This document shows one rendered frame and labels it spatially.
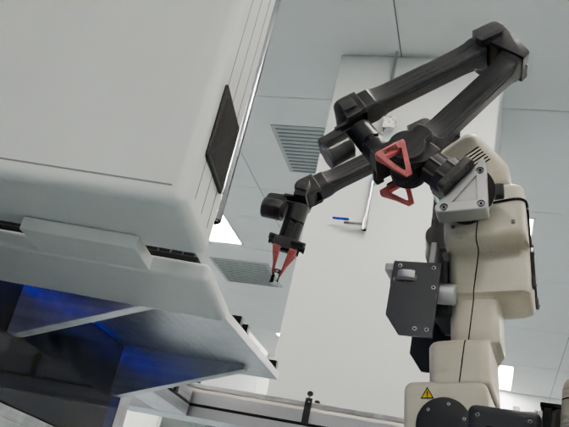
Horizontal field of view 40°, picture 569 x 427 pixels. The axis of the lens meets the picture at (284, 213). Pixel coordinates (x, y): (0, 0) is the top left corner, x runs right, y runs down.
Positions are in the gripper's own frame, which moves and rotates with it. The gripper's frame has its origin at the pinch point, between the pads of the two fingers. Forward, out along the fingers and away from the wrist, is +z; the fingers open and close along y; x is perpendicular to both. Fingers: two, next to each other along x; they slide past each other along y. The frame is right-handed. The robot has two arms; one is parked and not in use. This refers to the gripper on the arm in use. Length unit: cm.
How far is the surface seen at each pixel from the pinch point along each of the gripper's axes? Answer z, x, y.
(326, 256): -50, -150, -11
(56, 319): 34, 46, 36
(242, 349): 24.5, 18.4, 0.7
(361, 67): -158, -163, 3
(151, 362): 32.4, -2.4, 23.4
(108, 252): 26, 91, 19
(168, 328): 25.8, 22.5, 18.3
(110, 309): 29, 49, 26
